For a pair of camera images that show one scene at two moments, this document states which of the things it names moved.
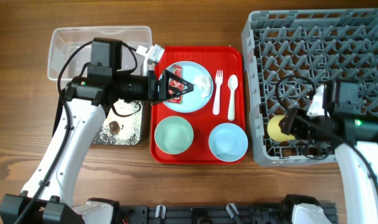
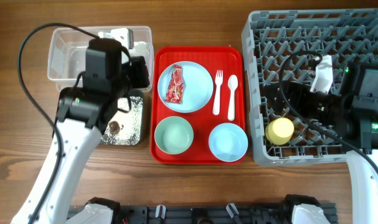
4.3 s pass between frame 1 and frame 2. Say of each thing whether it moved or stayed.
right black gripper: moved
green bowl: stayed
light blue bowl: stayed
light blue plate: stayed
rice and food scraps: stayed
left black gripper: moved
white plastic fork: stayed
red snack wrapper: stayed
